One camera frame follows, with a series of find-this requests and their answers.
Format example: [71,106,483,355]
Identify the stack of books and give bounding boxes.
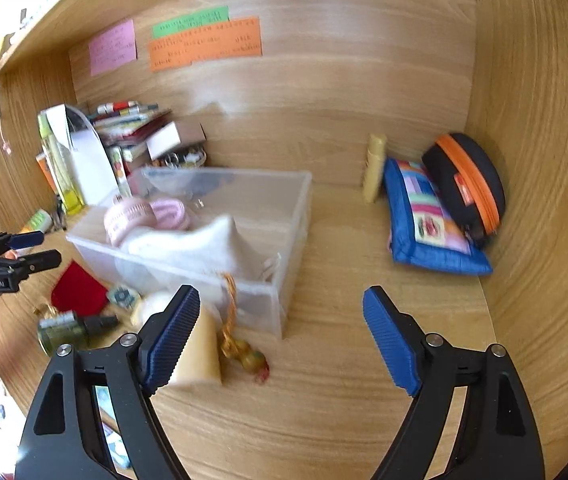
[88,101,175,161]

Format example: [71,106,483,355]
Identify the red velvet pouch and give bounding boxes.
[51,260,109,318]

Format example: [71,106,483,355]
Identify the white cloth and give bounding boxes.
[121,215,265,281]

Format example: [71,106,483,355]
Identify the brown cardboard box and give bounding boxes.
[174,121,208,146]

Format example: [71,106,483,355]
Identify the orange paper note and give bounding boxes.
[148,17,263,72]

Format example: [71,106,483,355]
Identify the clear plastic storage box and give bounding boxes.
[66,167,313,339]

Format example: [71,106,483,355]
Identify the fruit print box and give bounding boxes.
[108,146,132,198]

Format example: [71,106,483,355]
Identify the pink paper note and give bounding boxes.
[88,19,138,77]

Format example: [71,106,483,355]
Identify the yellow tube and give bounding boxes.
[364,134,388,203]

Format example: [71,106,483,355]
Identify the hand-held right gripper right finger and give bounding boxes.
[362,286,547,480]

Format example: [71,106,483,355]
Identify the printed paper packet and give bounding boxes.
[94,385,132,468]

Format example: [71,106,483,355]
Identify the yellow-green tall bottle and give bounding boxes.
[38,112,86,216]

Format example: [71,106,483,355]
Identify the pink coiled band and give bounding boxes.
[104,198,189,246]

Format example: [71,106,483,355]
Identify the bowl of trinkets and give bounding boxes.
[151,145,209,168]

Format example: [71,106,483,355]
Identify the gold charm with cord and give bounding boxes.
[219,272,269,386]

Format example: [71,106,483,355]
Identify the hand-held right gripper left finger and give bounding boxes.
[14,285,202,480]

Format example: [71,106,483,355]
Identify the beige eraser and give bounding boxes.
[171,305,222,388]

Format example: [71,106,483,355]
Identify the small patterned card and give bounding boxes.
[108,285,139,308]

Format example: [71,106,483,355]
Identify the black case with orange zipper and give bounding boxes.
[421,133,506,251]

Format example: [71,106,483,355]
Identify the wooden desktop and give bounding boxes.
[0,180,497,480]

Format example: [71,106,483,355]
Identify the white folded paper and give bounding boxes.
[46,104,119,206]

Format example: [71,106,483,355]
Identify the small white box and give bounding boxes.
[146,121,182,161]

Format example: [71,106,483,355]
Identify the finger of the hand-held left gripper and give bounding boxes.
[0,231,47,260]
[0,250,63,277]

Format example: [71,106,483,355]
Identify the blue patchwork pouch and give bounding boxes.
[383,158,493,277]

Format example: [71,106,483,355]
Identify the green paper note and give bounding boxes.
[152,6,229,38]

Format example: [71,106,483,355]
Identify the green glass bottle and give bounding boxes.
[38,311,119,356]

